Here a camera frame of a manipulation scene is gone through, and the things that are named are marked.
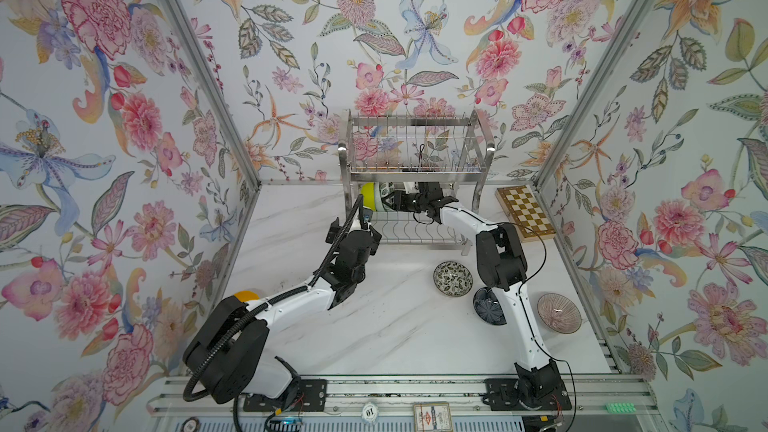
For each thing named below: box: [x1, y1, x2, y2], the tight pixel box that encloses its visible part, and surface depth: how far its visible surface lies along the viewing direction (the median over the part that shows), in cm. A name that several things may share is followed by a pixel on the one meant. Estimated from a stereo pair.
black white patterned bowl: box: [433, 261, 473, 297], surface depth 95 cm
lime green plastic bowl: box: [360, 182, 377, 212], surface depth 104 cm
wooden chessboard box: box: [495, 184, 557, 243], surface depth 110 cm
